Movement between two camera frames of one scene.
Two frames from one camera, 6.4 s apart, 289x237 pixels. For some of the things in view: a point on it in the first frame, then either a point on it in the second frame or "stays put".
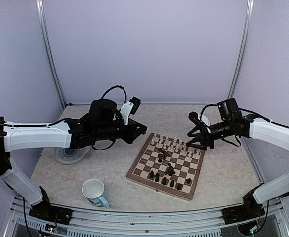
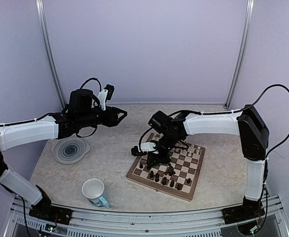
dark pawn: x=157 y=177 stays put
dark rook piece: x=179 y=186 stays put
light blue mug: x=93 y=188 stays put
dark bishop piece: x=164 y=181 stays put
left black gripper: x=133 y=132 to x=111 y=118
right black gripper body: x=207 y=139 to x=169 y=141
